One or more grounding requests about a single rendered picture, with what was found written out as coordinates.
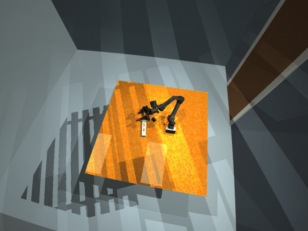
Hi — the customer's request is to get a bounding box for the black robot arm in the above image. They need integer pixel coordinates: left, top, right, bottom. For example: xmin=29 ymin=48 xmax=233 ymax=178
xmin=144 ymin=95 xmax=185 ymax=129

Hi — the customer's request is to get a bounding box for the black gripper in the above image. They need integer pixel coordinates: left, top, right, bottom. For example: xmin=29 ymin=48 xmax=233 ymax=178
xmin=138 ymin=106 xmax=153 ymax=121

